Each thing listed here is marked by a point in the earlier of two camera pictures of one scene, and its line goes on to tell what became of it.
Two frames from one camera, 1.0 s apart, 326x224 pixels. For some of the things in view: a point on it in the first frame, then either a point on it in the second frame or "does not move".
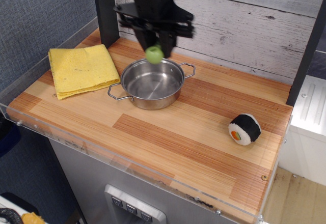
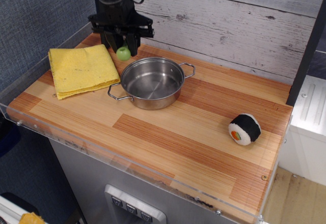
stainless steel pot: x=152 y=86 does not move
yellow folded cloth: x=81 y=70 does not move
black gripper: x=154 y=10 -> x=116 y=16
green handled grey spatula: x=155 y=54 -> x=123 y=53
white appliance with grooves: x=304 y=152 does not move
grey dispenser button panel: x=123 y=207 does not move
